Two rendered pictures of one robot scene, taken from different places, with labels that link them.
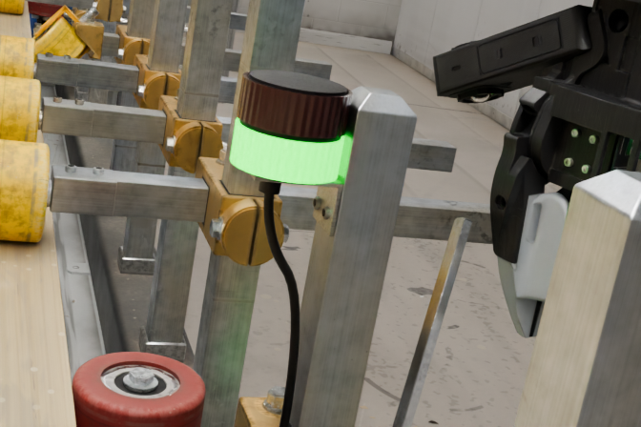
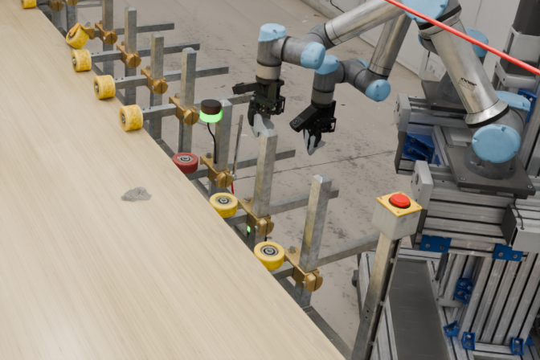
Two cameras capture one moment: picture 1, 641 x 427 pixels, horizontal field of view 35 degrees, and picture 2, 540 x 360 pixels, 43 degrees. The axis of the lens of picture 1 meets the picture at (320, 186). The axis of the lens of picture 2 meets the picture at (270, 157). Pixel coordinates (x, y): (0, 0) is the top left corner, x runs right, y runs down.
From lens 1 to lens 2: 152 cm
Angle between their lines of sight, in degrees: 21
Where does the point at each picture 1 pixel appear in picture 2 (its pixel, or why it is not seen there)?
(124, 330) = not seen: hidden behind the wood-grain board
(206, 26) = (157, 54)
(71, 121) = (122, 85)
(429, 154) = (221, 70)
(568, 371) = (263, 153)
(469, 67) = (239, 90)
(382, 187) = (227, 117)
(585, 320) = (263, 148)
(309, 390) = (219, 154)
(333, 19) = not seen: outside the picture
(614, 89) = (266, 96)
